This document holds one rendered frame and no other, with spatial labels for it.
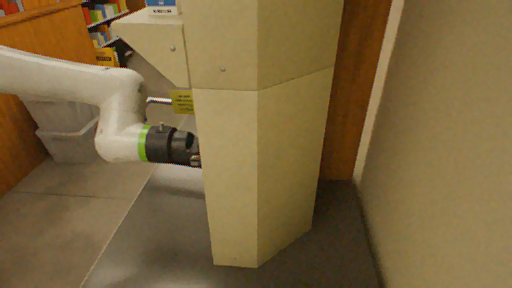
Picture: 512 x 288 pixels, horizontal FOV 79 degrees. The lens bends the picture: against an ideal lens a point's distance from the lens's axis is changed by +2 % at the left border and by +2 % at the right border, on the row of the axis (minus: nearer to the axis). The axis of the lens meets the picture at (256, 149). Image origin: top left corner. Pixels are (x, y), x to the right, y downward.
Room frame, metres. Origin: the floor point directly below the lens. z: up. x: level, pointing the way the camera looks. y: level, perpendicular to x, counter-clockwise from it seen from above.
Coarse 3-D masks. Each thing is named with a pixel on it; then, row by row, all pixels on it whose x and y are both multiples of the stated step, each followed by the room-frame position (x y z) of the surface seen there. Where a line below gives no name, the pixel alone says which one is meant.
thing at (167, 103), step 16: (128, 64) 0.86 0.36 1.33; (144, 64) 0.84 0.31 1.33; (160, 80) 0.83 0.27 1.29; (160, 96) 0.84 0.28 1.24; (176, 96) 0.82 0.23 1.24; (192, 96) 0.81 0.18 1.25; (160, 112) 0.84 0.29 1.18; (176, 112) 0.82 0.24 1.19; (192, 112) 0.81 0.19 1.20; (192, 128) 0.81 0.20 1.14
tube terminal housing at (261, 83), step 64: (192, 0) 0.48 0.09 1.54; (256, 0) 0.47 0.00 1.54; (320, 0) 0.55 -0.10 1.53; (192, 64) 0.48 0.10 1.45; (256, 64) 0.47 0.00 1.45; (320, 64) 0.57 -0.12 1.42; (256, 128) 0.47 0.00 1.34; (320, 128) 0.58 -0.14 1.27; (256, 192) 0.47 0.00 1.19; (256, 256) 0.47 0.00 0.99
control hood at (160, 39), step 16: (128, 16) 0.54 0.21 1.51; (144, 16) 0.54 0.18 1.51; (160, 16) 0.54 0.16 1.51; (176, 16) 0.54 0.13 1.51; (128, 32) 0.49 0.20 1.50; (144, 32) 0.49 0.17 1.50; (160, 32) 0.48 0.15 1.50; (176, 32) 0.48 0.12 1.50; (144, 48) 0.49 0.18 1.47; (160, 48) 0.48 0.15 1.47; (176, 48) 0.48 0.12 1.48; (160, 64) 0.48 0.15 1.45; (176, 64) 0.48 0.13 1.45; (176, 80) 0.48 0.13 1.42
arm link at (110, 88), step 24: (0, 48) 0.65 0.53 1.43; (0, 72) 0.61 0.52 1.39; (24, 72) 0.63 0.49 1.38; (48, 72) 0.65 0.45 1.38; (72, 72) 0.67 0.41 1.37; (96, 72) 0.69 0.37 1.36; (120, 72) 0.71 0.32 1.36; (48, 96) 0.64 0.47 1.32; (72, 96) 0.65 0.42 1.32; (96, 96) 0.66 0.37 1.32; (120, 96) 0.67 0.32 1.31; (144, 96) 0.71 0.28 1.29
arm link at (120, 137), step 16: (112, 112) 0.65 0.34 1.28; (128, 112) 0.65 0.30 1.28; (112, 128) 0.62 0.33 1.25; (128, 128) 0.63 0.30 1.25; (144, 128) 0.63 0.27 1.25; (96, 144) 0.61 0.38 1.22; (112, 144) 0.60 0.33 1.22; (128, 144) 0.60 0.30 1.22; (144, 144) 0.60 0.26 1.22; (112, 160) 0.60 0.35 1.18; (128, 160) 0.60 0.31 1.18; (144, 160) 0.60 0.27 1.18
